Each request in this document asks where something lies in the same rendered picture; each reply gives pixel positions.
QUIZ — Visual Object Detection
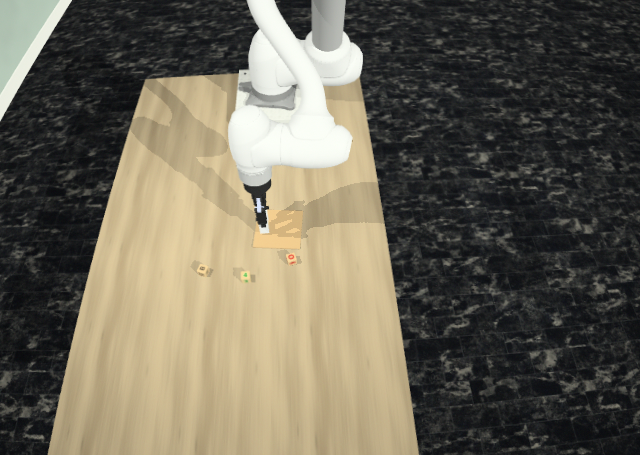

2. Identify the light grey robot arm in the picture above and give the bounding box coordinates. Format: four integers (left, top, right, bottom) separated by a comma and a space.
228, 0, 363, 186

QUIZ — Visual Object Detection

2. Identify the tan flat mat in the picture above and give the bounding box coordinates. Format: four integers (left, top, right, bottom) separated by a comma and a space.
253, 210, 303, 249

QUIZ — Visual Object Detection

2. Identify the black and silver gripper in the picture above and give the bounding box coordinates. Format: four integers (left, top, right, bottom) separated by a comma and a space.
243, 179, 271, 234

